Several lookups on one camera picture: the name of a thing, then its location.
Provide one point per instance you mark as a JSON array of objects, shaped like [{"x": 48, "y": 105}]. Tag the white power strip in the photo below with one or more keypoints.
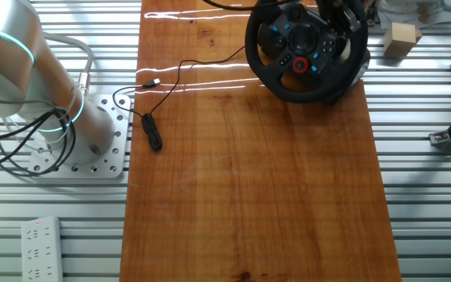
[{"x": 41, "y": 250}]

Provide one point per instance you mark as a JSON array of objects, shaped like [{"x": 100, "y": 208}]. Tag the wooden cube block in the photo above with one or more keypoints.
[{"x": 401, "y": 39}]

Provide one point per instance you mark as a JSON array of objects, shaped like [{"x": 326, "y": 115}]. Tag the white paper sheet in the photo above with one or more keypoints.
[{"x": 433, "y": 11}]

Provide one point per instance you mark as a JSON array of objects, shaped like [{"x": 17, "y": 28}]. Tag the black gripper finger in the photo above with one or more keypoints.
[
  {"x": 337, "y": 24},
  {"x": 353, "y": 20}
]

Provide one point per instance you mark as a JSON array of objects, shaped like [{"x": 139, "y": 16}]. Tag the black racing steering wheel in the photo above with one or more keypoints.
[{"x": 304, "y": 39}]

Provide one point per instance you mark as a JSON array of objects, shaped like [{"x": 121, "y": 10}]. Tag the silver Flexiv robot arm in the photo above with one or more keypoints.
[{"x": 73, "y": 117}]

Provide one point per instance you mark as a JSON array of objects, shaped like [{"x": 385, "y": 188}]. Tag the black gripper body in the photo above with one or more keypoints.
[{"x": 337, "y": 6}]

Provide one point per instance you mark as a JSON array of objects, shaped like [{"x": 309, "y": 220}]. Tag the silver robot mounting plate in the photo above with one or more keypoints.
[{"x": 112, "y": 156}]

